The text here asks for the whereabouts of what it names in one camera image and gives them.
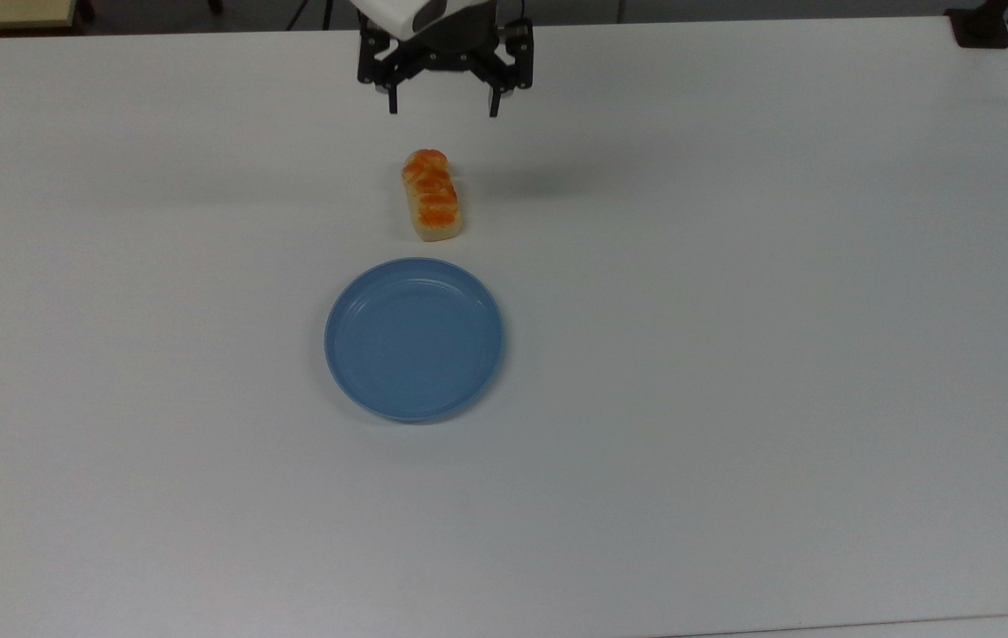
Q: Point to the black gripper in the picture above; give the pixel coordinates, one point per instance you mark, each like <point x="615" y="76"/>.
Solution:
<point x="450" y="40"/>

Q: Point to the orange glazed bread loaf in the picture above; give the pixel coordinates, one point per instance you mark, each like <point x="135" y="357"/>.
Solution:
<point x="433" y="197"/>

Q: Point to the blue round plate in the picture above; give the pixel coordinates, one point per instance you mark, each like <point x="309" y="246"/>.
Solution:
<point x="415" y="341"/>

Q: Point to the wooden side table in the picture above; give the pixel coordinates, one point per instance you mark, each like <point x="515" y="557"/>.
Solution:
<point x="3" y="12"/>

